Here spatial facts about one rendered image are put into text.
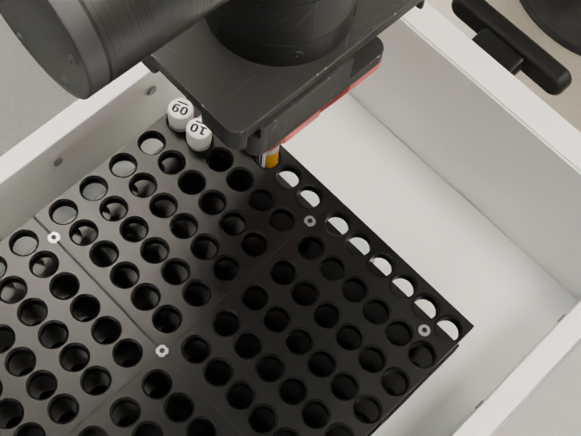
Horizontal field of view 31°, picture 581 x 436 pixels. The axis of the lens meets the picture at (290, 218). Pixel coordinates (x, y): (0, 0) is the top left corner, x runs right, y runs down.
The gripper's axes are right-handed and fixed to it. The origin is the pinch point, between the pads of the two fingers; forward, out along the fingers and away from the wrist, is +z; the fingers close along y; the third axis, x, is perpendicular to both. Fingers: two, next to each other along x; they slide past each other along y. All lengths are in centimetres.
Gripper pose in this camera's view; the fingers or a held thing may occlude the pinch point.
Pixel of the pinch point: (271, 123)
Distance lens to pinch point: 47.4
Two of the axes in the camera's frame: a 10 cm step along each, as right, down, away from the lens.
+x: -6.8, -6.8, 2.7
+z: -0.5, 4.1, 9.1
